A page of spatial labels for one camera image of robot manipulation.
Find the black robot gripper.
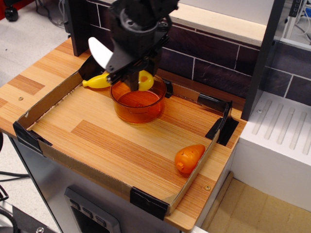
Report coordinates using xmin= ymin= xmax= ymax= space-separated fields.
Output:
xmin=106 ymin=0 xmax=178 ymax=91

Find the white toy knife yellow handle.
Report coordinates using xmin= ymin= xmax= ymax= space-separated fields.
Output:
xmin=88 ymin=37 xmax=154 ymax=91

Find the orange transparent plastic pot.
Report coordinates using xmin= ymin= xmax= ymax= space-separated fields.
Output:
xmin=110 ymin=76 xmax=167 ymax=124

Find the cardboard fence with black tape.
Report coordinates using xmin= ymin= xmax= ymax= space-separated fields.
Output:
xmin=13 ymin=58 xmax=244 ymax=221

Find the yellow toy banana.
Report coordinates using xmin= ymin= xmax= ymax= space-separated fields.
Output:
xmin=82 ymin=72 xmax=111 ymax=89

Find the orange toy carrot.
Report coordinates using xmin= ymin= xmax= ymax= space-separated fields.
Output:
xmin=174 ymin=144 xmax=206 ymax=174

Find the black caster wheel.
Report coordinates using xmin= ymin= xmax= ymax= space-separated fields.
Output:
xmin=4 ymin=5 xmax=18 ymax=22

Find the grey oven control panel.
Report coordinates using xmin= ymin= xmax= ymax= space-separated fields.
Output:
xmin=65 ymin=187 xmax=121 ymax=233

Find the white toy sink drainboard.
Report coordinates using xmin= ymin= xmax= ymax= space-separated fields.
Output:
xmin=231 ymin=92 xmax=311 ymax=211

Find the dark grey vertical post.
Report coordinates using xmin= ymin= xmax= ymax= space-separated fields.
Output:
xmin=241 ymin=0 xmax=285 ymax=121

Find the black cable on floor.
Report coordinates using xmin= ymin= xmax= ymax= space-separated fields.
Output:
xmin=0 ymin=170 xmax=30 ymax=183

